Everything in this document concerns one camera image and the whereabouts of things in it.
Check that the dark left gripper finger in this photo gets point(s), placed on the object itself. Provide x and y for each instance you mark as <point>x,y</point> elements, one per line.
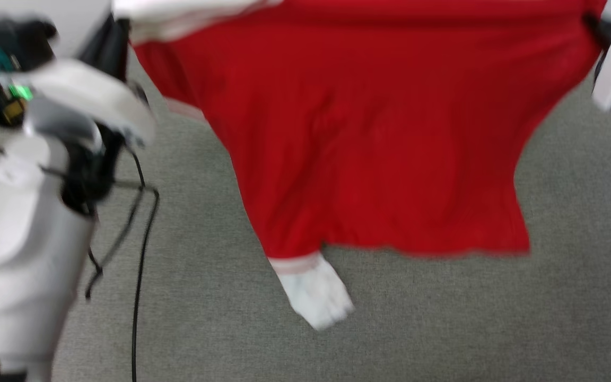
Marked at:
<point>112,50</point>

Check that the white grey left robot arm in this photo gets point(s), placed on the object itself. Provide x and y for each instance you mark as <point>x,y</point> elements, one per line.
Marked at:
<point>19,254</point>

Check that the red garment with white cuffs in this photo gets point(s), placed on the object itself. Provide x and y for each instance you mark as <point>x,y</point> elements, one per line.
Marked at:
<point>369,132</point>

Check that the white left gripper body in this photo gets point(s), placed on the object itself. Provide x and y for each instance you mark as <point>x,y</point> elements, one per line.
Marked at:
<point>88,93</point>

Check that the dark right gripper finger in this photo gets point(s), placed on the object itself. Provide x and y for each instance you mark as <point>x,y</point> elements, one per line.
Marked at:
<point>602,31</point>

